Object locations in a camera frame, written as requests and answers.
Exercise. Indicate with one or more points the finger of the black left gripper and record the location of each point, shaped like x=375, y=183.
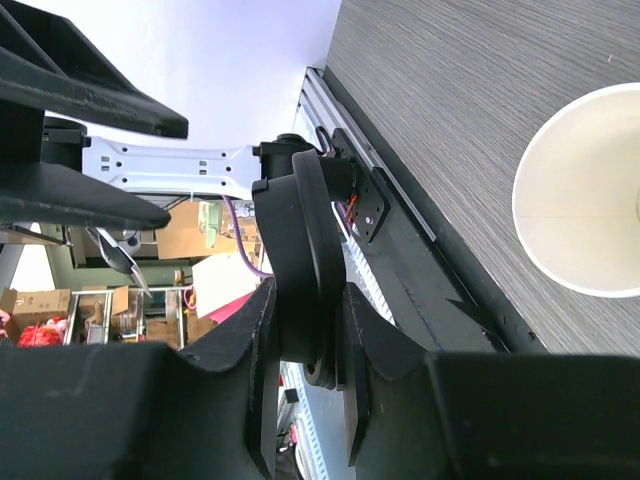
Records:
x=47, y=63
x=55, y=194

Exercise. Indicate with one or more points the black plastic cup lid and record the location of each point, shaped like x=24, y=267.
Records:
x=297, y=227

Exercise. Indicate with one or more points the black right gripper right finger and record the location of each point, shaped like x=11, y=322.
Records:
x=412, y=414

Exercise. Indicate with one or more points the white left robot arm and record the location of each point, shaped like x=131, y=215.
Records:
x=41, y=136

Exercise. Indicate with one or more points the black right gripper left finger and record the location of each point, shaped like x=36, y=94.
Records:
x=144, y=410

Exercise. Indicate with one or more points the aluminium frame rail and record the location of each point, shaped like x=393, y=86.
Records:
x=325, y=109

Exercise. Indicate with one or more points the brown paper coffee cup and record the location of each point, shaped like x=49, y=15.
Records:
x=575, y=197

